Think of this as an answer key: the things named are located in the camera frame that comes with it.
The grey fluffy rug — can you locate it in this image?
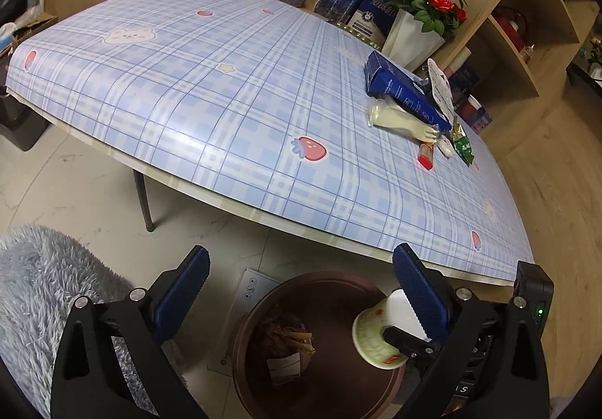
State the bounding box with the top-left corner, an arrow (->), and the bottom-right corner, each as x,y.
0,225 -> 189,419

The dark blue moon box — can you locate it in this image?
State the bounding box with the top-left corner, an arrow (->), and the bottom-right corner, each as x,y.
454,64 -> 480,95

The white angular vase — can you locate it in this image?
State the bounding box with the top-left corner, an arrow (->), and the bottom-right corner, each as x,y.
382,9 -> 446,72

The white card packet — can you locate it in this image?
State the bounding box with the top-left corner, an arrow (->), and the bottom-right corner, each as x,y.
267,353 -> 304,386

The red gift basket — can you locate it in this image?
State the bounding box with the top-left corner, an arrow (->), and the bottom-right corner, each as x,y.
491,5 -> 534,55

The table with black legs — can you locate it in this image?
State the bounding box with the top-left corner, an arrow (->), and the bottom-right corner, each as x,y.
5,87 -> 534,288

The dark blue white-label box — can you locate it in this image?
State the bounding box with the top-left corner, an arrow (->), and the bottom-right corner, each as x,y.
345,0 -> 400,48

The brown plastic bin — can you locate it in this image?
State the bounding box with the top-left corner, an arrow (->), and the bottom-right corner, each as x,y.
231,272 -> 452,419

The white blister card packaging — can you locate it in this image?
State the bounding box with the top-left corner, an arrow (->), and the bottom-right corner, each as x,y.
426,58 -> 458,124

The stack of pastel cups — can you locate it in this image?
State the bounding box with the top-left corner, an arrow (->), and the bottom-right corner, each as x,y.
449,45 -> 473,79

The green gold foil wrapper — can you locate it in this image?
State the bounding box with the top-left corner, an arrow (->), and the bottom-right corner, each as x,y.
449,115 -> 476,166

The small red bottle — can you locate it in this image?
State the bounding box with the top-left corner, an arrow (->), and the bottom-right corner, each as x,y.
416,143 -> 436,170

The cardboard box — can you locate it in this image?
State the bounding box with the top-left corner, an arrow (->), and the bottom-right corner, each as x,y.
7,12 -> 59,46

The brown paper bag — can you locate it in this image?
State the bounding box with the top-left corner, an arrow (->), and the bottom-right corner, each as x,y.
260,313 -> 315,356

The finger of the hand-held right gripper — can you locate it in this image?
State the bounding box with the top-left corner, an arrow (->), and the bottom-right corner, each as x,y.
382,326 -> 438,356

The white paper cup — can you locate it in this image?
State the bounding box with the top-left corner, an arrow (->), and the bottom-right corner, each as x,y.
352,290 -> 426,370

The black storage box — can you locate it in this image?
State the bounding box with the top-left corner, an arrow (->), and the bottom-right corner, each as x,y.
0,92 -> 52,152

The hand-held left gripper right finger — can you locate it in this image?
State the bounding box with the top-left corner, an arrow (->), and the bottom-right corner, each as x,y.
392,243 -> 552,419

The green potted plant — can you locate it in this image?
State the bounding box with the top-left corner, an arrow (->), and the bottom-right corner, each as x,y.
581,36 -> 602,79

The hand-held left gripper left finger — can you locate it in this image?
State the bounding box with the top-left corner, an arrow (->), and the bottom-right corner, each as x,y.
49,245 -> 211,419

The blue carton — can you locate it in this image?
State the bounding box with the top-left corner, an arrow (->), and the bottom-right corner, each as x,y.
364,50 -> 455,131

